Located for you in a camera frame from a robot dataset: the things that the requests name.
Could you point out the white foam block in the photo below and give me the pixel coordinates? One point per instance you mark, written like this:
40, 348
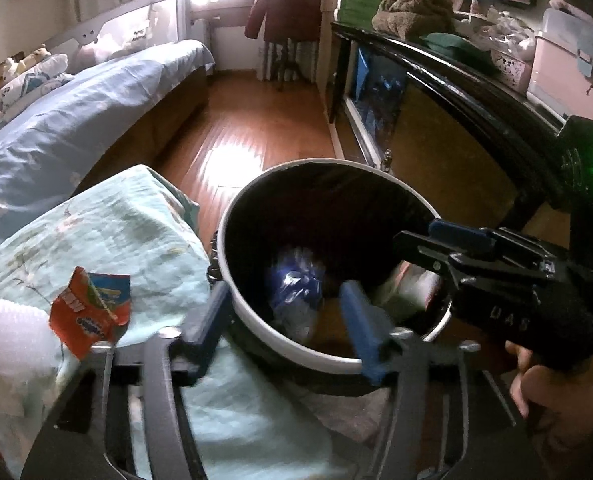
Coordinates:
6, 335

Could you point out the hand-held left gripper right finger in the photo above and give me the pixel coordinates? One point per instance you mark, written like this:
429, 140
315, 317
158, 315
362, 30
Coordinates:
365, 332

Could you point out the black cabinet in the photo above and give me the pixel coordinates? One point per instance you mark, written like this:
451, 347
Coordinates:
476, 105

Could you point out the bed with blue sheet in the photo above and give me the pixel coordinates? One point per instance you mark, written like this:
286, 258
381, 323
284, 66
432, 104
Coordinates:
76, 120

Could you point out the red snack packet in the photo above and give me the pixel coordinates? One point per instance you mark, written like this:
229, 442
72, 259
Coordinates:
86, 315

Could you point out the pale crumpled packaging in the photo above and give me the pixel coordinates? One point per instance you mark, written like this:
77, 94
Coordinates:
406, 290

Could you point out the grey bed guard rail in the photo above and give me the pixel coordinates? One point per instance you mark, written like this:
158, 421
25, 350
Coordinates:
126, 25

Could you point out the brown fleece blanket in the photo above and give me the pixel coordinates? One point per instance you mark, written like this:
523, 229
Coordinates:
416, 7

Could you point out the white plastic bags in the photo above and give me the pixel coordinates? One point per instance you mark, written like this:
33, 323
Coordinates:
509, 32

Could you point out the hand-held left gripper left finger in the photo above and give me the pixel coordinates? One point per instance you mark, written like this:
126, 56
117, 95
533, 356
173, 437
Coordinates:
212, 316

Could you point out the white bin with black liner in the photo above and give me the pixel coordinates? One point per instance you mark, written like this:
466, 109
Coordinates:
326, 210

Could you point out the dark wooden coat stand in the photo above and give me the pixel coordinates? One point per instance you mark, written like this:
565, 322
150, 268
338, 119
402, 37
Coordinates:
282, 60

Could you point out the speckled white box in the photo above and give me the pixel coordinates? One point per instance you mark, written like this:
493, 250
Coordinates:
509, 70

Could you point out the pink storage box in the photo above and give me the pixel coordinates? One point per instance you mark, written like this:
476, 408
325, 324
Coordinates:
566, 60

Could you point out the person's right hand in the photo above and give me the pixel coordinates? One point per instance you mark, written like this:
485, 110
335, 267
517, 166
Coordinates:
561, 400

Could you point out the dark red coat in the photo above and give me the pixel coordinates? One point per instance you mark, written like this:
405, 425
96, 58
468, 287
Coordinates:
284, 5

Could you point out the dark green cloth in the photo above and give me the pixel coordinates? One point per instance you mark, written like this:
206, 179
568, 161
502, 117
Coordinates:
456, 50

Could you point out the cream plush toys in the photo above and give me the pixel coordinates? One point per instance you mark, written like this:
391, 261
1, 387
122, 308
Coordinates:
26, 62

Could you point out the teal floral blanket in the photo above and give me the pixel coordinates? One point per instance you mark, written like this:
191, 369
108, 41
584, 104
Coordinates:
126, 240

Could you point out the blue plastic bag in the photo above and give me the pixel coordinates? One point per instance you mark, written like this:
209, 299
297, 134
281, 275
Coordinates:
296, 285

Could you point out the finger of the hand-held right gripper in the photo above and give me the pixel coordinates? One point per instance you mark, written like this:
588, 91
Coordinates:
419, 250
456, 232

